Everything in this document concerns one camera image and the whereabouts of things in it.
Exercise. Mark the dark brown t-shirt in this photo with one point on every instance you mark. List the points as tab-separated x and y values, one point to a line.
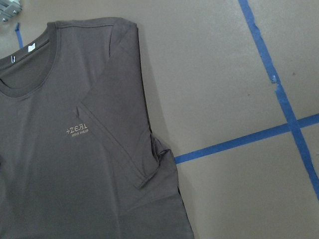
78	159

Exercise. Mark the blue tape grid lines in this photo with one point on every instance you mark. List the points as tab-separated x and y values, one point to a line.
232	86

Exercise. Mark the aluminium frame post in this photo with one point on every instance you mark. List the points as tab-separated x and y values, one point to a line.
9	9

